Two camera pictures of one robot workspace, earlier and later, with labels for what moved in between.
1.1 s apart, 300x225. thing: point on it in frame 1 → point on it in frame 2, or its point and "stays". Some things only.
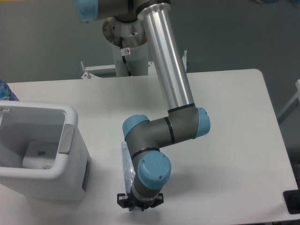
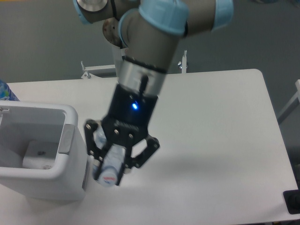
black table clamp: [292, 199] stays
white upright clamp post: [184, 59] stays
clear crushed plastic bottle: [129, 173] → [108, 170]
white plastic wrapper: [40, 155] stays
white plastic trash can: [22, 122] stays
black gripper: [123, 200] → [126, 124]
